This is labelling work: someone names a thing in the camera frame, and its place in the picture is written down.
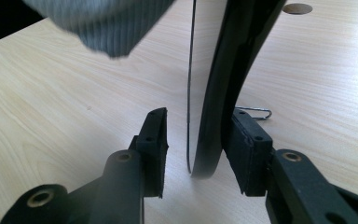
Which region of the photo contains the round table cable hole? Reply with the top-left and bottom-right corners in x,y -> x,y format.
282,3 -> 313,16

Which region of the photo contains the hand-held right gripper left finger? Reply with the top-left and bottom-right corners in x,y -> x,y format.
129,106 -> 170,199

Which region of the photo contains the grey cloth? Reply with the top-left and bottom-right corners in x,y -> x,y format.
21,0 -> 176,59

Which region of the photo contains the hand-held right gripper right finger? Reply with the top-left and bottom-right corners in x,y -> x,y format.
222,108 -> 274,198

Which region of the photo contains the black plastic piece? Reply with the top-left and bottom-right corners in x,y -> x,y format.
186,0 -> 288,180

